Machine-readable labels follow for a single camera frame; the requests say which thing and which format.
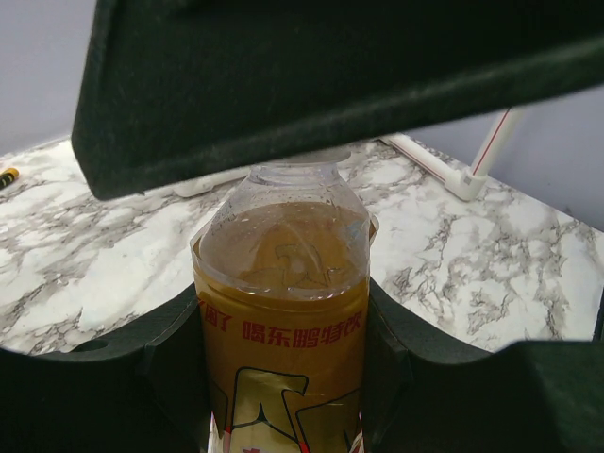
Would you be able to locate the gold label drink bottle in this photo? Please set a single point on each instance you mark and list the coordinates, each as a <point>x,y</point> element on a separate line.
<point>281,274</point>

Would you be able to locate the yellow handled pliers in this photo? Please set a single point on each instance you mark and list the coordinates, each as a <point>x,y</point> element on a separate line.
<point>8,177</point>

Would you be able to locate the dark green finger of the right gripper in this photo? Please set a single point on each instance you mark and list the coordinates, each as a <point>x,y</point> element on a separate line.
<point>174,90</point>

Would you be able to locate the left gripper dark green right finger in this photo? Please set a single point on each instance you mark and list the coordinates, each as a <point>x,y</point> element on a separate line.
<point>426,391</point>

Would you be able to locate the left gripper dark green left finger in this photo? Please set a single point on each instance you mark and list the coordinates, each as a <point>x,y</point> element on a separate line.
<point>140,388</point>

